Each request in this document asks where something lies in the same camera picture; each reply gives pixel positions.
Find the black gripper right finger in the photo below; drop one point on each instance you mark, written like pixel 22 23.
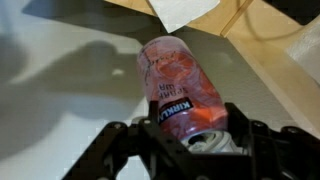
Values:
pixel 283 153

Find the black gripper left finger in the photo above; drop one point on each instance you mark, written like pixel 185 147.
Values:
pixel 146 156

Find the red soda can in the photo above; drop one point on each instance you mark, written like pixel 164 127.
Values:
pixel 180 86

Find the white paper towel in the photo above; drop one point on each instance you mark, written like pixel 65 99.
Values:
pixel 308 53

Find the black desk mat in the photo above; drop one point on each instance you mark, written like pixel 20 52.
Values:
pixel 296 10

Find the white paper label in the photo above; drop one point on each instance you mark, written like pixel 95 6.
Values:
pixel 181 11

